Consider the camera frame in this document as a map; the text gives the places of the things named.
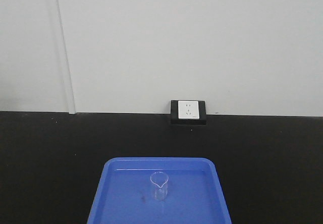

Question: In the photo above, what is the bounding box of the small clear glass beaker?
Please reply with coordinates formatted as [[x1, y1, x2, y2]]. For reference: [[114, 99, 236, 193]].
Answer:
[[150, 171, 169, 201]]

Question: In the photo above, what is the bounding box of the blue plastic tray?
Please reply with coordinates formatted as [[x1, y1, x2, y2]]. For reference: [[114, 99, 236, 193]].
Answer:
[[87, 157, 231, 223]]

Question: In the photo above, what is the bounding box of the white wall socket black base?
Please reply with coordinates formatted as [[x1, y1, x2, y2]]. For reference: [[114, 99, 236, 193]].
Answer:
[[170, 100, 207, 126]]

